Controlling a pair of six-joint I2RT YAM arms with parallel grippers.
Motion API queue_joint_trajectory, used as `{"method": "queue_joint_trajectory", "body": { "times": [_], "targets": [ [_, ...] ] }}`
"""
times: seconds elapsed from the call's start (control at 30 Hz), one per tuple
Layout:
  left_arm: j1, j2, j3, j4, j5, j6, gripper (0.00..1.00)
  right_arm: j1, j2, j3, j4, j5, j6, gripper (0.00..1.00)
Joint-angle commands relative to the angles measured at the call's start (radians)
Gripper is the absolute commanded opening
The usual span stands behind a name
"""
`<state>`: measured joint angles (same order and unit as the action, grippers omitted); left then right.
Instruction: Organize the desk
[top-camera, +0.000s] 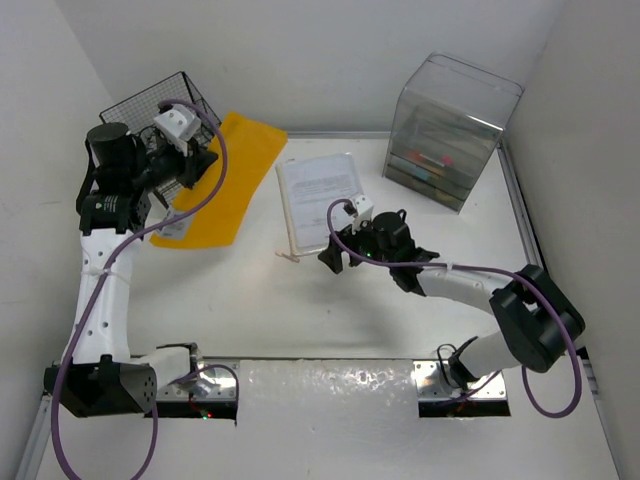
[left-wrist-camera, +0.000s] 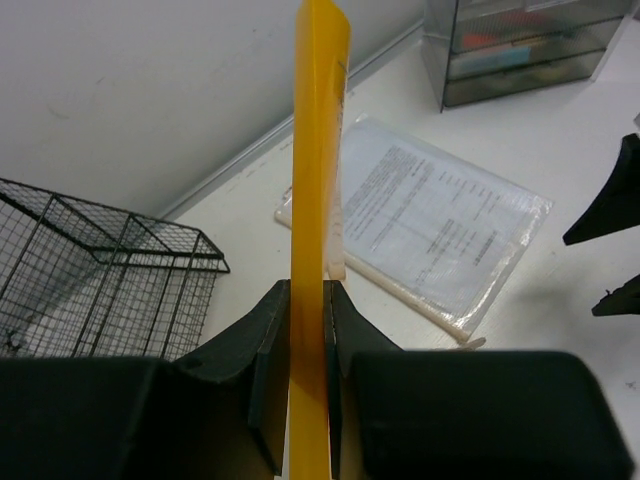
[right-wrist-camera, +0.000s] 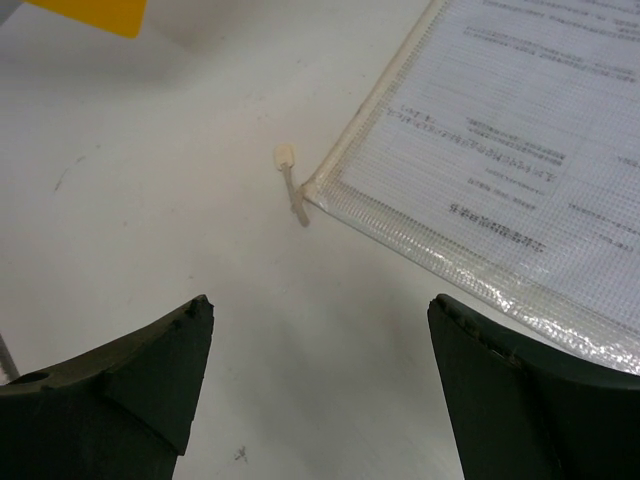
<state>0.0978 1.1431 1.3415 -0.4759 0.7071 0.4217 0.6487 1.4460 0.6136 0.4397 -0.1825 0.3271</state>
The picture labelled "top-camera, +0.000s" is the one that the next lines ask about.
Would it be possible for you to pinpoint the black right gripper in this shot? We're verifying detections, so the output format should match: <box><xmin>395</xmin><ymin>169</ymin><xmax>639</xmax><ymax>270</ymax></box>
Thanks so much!
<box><xmin>319</xmin><ymin>211</ymin><xmax>396</xmax><ymax>273</ymax></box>

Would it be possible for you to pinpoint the yellow clip file folder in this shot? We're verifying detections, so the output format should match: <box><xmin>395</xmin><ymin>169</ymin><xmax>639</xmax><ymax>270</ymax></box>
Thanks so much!
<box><xmin>150</xmin><ymin>112</ymin><xmax>288</xmax><ymax>249</ymax></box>

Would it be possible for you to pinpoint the blue translucent highlighter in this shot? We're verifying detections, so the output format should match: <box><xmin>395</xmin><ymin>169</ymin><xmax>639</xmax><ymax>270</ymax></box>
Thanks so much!
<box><xmin>412</xmin><ymin>169</ymin><xmax>430</xmax><ymax>181</ymax></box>

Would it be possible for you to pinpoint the yellow translucent highlighter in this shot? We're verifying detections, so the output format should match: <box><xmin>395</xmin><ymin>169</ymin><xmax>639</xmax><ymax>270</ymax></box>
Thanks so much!
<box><xmin>425</xmin><ymin>165</ymin><xmax>446</xmax><ymax>176</ymax></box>

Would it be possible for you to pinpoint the orange black highlighter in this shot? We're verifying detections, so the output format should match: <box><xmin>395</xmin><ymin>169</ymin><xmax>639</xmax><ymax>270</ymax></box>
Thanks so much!
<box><xmin>407</xmin><ymin>150</ymin><xmax>425</xmax><ymax>162</ymax></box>

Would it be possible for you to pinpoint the pink black highlighter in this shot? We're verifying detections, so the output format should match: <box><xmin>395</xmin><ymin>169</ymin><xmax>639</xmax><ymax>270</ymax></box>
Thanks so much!
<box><xmin>439</xmin><ymin>155</ymin><xmax>453</xmax><ymax>166</ymax></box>

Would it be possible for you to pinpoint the clear plastic drawer cabinet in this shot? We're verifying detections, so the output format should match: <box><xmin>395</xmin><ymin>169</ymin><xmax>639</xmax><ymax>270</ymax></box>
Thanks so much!
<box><xmin>383</xmin><ymin>52</ymin><xmax>524</xmax><ymax>213</ymax></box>

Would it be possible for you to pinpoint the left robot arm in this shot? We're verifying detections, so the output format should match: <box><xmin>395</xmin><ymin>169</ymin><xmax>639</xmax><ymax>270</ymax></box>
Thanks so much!
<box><xmin>44</xmin><ymin>122</ymin><xmax>217</xmax><ymax>418</ymax></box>

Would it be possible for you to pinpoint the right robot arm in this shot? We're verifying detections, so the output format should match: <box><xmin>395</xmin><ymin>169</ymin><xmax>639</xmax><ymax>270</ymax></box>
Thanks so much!
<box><xmin>318</xmin><ymin>210</ymin><xmax>585</xmax><ymax>389</ymax></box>

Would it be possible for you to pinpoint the white front cover panel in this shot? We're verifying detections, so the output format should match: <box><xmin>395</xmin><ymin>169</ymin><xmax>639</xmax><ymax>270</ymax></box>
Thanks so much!
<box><xmin>60</xmin><ymin>361</ymin><xmax>617</xmax><ymax>479</ymax></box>

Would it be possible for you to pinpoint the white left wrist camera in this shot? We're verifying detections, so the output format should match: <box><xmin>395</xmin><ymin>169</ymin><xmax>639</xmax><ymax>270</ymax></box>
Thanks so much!
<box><xmin>153</xmin><ymin>105</ymin><xmax>201</xmax><ymax>142</ymax></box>

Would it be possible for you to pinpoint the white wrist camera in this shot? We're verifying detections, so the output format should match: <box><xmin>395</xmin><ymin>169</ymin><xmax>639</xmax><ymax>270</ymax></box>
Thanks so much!
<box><xmin>153</xmin><ymin>105</ymin><xmax>201</xmax><ymax>142</ymax></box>
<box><xmin>349</xmin><ymin>194</ymin><xmax>374</xmax><ymax>232</ymax></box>

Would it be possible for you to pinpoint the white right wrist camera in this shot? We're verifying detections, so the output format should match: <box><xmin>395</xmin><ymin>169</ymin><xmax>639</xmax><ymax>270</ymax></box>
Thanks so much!
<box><xmin>349</xmin><ymin>194</ymin><xmax>374</xmax><ymax>232</ymax></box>

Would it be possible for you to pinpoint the black wire mesh rack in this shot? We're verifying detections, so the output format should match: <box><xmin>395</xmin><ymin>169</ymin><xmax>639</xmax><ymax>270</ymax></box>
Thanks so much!
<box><xmin>99</xmin><ymin>71</ymin><xmax>221</xmax><ymax>208</ymax></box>

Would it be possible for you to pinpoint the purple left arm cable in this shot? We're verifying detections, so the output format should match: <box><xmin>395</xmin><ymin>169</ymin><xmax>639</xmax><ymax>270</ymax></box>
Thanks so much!
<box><xmin>50</xmin><ymin>98</ymin><xmax>230</xmax><ymax>480</ymax></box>

